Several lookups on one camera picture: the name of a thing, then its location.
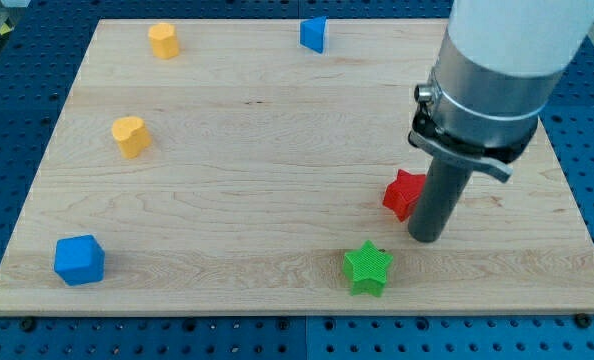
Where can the red star block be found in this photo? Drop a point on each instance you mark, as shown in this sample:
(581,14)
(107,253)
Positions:
(402,195)

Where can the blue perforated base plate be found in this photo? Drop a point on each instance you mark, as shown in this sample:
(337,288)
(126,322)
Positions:
(38,64)

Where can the green star block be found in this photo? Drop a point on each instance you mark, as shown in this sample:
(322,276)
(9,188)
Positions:
(366,269)

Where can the blue triangle block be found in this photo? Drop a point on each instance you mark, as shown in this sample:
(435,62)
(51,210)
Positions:
(312,33)

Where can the yellow hexagon block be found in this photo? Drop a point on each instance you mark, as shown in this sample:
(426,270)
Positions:
(163,40)

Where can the yellow heart block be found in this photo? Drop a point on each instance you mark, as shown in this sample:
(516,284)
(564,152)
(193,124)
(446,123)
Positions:
(131,136)

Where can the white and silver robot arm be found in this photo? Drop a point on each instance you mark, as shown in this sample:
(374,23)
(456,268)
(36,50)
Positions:
(499,62)

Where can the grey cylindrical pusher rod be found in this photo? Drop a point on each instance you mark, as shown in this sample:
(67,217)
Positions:
(443,188)

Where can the blue cube block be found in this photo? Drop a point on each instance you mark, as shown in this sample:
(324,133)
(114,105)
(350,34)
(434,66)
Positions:
(79,260)

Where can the light wooden board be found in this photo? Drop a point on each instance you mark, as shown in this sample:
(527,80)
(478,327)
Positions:
(268,163)

